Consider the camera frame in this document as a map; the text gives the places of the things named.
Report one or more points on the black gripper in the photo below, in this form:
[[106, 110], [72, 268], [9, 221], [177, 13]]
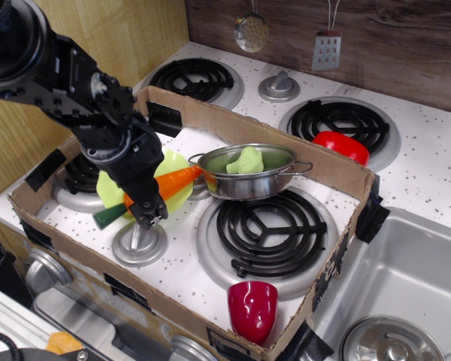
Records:
[[130, 156]]

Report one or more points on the orange toy carrot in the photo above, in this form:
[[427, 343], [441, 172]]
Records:
[[107, 216]]

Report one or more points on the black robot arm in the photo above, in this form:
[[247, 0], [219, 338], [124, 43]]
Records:
[[49, 71]]

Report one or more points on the light green plastic plate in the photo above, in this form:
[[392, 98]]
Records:
[[174, 175]]

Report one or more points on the front silver stove knob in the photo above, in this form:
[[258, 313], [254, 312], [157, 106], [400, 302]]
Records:
[[136, 245]]

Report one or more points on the silver stove knob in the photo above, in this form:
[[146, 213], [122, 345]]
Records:
[[279, 88], [199, 190], [136, 245]]

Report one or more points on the middle silver stove knob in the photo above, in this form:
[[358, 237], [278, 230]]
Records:
[[199, 190]]

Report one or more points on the front left black burner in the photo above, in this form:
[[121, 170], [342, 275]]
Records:
[[75, 184]]

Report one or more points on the black burner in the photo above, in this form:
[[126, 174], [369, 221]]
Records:
[[354, 118], [205, 80], [283, 240], [75, 184]]

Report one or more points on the brown cardboard fence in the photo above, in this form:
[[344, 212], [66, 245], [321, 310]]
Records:
[[330, 169]]

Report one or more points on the small steel pot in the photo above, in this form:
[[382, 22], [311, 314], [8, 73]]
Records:
[[280, 165]]

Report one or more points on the light green toy broccoli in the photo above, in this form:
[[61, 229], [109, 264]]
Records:
[[250, 161]]

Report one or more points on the left silver oven knob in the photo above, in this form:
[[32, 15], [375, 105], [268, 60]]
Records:
[[45, 272]]

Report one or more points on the silver oven knob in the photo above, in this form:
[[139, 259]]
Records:
[[45, 272], [185, 349]]

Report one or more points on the front right black burner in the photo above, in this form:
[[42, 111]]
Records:
[[283, 240]]

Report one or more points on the back left black burner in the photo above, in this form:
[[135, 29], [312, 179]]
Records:
[[205, 80]]

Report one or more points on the dark red plastic cup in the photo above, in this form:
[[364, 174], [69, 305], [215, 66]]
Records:
[[253, 310]]

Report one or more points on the lower silver oven knob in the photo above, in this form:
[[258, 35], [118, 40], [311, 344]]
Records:
[[185, 349]]

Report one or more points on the orange object bottom left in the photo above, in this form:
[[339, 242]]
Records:
[[61, 343]]

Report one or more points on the back silver stove knob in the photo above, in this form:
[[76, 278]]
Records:
[[279, 88]]

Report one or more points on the hanging perforated metal ladle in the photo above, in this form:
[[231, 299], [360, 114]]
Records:
[[251, 30]]

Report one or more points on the red toy pepper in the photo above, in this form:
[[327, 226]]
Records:
[[343, 145]]

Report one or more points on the back right black burner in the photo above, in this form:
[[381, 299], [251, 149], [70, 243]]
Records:
[[354, 118]]

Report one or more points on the hanging slotted metal spatula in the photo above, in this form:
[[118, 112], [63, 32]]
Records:
[[327, 49]]

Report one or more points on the silver sink basin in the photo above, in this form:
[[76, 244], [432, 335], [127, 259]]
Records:
[[404, 272]]

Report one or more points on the steel pot lid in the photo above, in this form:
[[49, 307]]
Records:
[[387, 338]]

